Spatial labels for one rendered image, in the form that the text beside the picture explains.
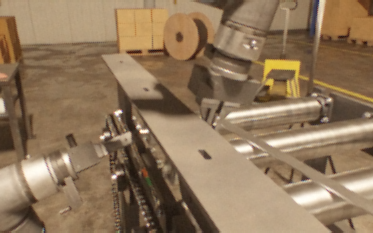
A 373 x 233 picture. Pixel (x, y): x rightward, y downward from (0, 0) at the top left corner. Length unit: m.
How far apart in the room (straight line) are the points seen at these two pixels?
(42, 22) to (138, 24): 3.55
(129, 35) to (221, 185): 7.66
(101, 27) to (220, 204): 10.38
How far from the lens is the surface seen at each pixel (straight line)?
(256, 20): 0.58
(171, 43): 7.42
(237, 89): 0.63
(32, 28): 10.62
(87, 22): 10.60
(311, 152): 1.19
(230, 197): 0.34
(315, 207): 0.85
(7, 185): 0.71
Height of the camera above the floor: 1.36
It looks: 21 degrees down
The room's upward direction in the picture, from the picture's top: straight up
